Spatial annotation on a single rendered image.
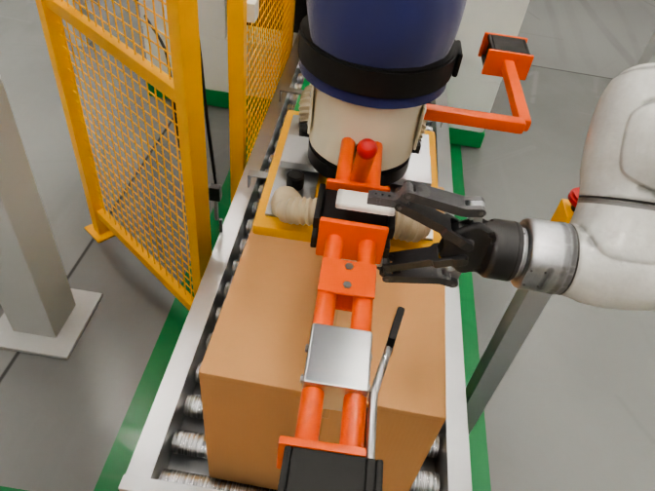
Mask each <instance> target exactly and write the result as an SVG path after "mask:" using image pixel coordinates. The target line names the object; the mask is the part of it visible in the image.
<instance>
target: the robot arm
mask: <svg viewBox="0 0 655 491"><path fill-rule="evenodd" d="M335 207H336V208H342V209H349V210H354V211H361V212H368V213H375V214H381V215H388V216H394V215H395V210H396V211H398V212H400V213H402V214H403V215H405V216H407V217H409V218H411V219H413V220H415V221H417V222H419V223H421V224H423V225H424V226H426V227H428V228H430V229H432V230H434V231H436V232H438V233H440V235H441V236H442V238H441V240H440V242H439V243H434V244H432V245H431V246H426V247H421V248H414V249H407V250H401V251H394V252H389V255H388V258H382V260H381V263H380V264H375V265H376V269H378V270H379V275H380V276H381V277H382V281H383V282H385V283H432V284H442V285H445V286H449V287H457V286H458V278H459V277H460V275H461V274H462V273H467V272H476V273H478V274H480V275H481V276H482V277H483V278H486V279H493V280H499V281H506V282H508V281H510V282H511V284H512V286H514V287H515V288H519V289H525V290H532V291H539V292H545V293H548V294H557V295H562V296H565V297H568V298H571V299H573V300H575V301H577V302H579V303H583V304H586V305H591V306H595V307H601V308H606V309H616V310H631V311H655V62H653V63H645V64H640V65H636V66H633V67H630V68H628V69H626V70H624V71H623V72H621V73H620V74H619V75H618V76H617V77H615V78H613V79H612V80H611V81H610V83H609V84H608V85H607V87H606V88H605V90H604V91H603V93H602V95H601V97H600V99H599V101H598V103H597V106H596V109H595V112H594V114H593V117H592V121H591V123H590V126H589V130H588V134H587V138H586V142H585V146H584V151H583V156H582V162H581V168H580V190H579V198H578V201H577V206H576V208H575V210H574V213H573V215H572V218H571V220H570V222H569V223H566V222H560V221H559V222H555V221H550V220H543V219H536V218H529V217H528V218H525V219H523V220H522V221H521V222H520V223H518V222H517V221H510V220H504V219H497V218H491V219H489V220H486V219H484V218H483V217H484V216H485V215H486V210H485V203H484V198H483V197H465V196H462V195H458V194H455V193H451V192H448V191H445V190H442V189H439V188H436V187H432V186H429V185H426V184H422V183H419V182H415V181H412V180H406V181H405V182H404V186H403V187H398V188H397V189H396V190H395V193H392V192H385V191H379V190H368V193H365V192H358V191H351V190H345V189H338V191H337V197H336V204H335ZM437 209H438V210H437ZM439 210H441V211H445V212H448V213H446V214H444V213H442V212H440V211H439ZM450 213H451V214H455V215H458V216H463V217H468V218H467V219H464V220H460V219H458V218H456V217H454V216H452V215H450ZM439 253H440V257H441V258H439ZM390 261H392V262H391V263H390ZM450 266H451V267H450ZM392 273H393V274H392Z"/></svg>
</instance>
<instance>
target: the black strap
mask: <svg viewBox="0 0 655 491"><path fill-rule="evenodd" d="M297 52H298V57H299V59H300V61H301V63H302V64H303V65H304V67H305V68H306V69H307V70H308V71H309V72H310V73H312V74H313V75H314V76H315V77H316V78H318V79H320V80H321V81H323V82H324V83H326V84H329V85H331V86H333V87H335V88H337V89H339V90H342V91H345V92H348V93H351V94H358V95H363V96H368V97H375V98H386V99H402V98H413V97H419V96H422V95H425V94H430V93H432V92H435V91H437V90H439V89H440V88H442V87H443V86H445V84H446V83H447V82H448V81H449V79H450V77H451V74H452V77H457V75H458V71H459V68H460V64H461V61H462V57H463V53H462V47H461V41H460V40H454V42H453V45H452V47H451V49H450V51H449V53H448V54H447V56H446V57H445V58H443V59H440V60H438V61H436V62H433V63H431V64H428V65H425V66H422V67H411V68H390V69H387V68H377V67H371V66H366V65H361V64H357V63H353V62H348V61H345V60H342V59H339V58H337V57H334V56H332V55H331V54H329V53H327V52H326V51H324V50H322V49H321V48H319V47H318V46H317V45H316V44H314V43H313V41H312V39H311V35H310V28H309V20H308V14H307V15H306V16H305V17H304V18H303V19H302V21H301V23H300V26H299V37H298V51H297Z"/></svg>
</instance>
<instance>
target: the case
mask: <svg viewBox="0 0 655 491"><path fill-rule="evenodd" d="M310 244H311V243H309V242H303V241H297V240H290V239H284V238H277V237H270V236H264V235H257V234H254V233H253V231H252V227H251V230H250V234H249V237H248V239H247V242H246V245H245V248H244V250H243V253H242V256H241V258H240V261H239V264H238V267H237V269H236V272H235V275H234V277H233V280H232V283H231V285H230V287H229V290H228V293H227V295H226V298H225V301H224V304H223V306H222V309H221V312H220V314H219V317H218V320H217V323H216V325H215V328H214V331H213V333H212V338H211V341H210V343H209V345H208V348H207V350H206V353H205V356H204V359H203V361H202V364H201V367H200V369H199V378H200V388H201V398H202V407H203V416H204V426H205V436H206V445H207V455H208V464H209V474H210V477H212V478H218V479H223V480H228V481H233V482H238V483H243V484H248V485H253V486H258V487H263V488H268V489H273V490H278V485H279V479H280V473H281V469H277V468H276V463H277V452H278V441H279V437H280V435H284V436H291V437H294V434H295V428H296V422H297V415H298V409H299V403H300V397H301V390H302V384H301V383H300V376H301V375H302V374H303V375H304V370H305V363H306V358H307V353H305V346H306V344H308V345H309V339H310V333H311V327H312V323H313V317H314V311H315V305H316V298H317V292H318V284H319V278H320V272H321V266H322V260H323V257H322V256H321V255H317V254H316V248H315V247H310ZM398 307H403V308H405V313H404V316H403V319H402V322H401V326H400V329H399V332H398V335H397V338H396V342H395V345H394V348H393V351H392V354H391V356H390V358H389V361H388V365H387V368H386V371H385V374H384V377H383V380H382V383H381V386H380V389H379V392H378V399H377V419H376V440H375V461H376V460H382V461H383V484H382V491H409V489H410V487H411V485H412V483H413V481H414V479H415V478H416V477H417V475H418V473H419V471H420V469H421V467H422V465H423V463H424V461H425V459H426V457H427V455H428V453H429V451H430V449H431V447H432V445H433V443H434V441H435V439H436V437H437V436H438V434H439V432H440V430H441V428H442V426H443V423H444V421H445V419H446V369H445V285H442V284H432V283H385V282H383V281H382V277H381V276H380V275H379V270H378V269H376V282H375V298H374V299H373V305H372V321H371V332H372V347H371V354H372V360H371V364H370V379H369V384H370V388H371V386H372V383H373V380H374V377H375V374H376V371H377V368H378V365H379V362H380V360H381V357H382V354H383V351H384V348H385V345H386V342H387V339H388V336H389V333H390V330H391V327H392V324H393V321H394V318H395V315H396V312H397V309H398ZM341 418H342V411H336V410H329V409H323V412H322V420H321V427H320V435H319V441H323V442H329V443H336V444H339V438H340V428H341Z"/></svg>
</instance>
